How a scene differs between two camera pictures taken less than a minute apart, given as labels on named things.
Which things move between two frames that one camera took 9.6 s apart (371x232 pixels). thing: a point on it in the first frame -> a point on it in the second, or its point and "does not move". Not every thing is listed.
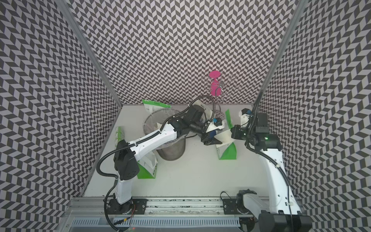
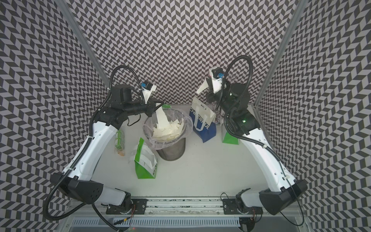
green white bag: (227, 152) -> (228, 137)
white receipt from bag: (225, 137) -> (162, 120)
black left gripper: (206, 137) -> (151, 108)
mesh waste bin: (153, 123) does not move
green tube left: (118, 135) does not move
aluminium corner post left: (69, 15) does not move
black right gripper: (235, 131) -> (209, 96)
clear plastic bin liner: (154, 120) does not move
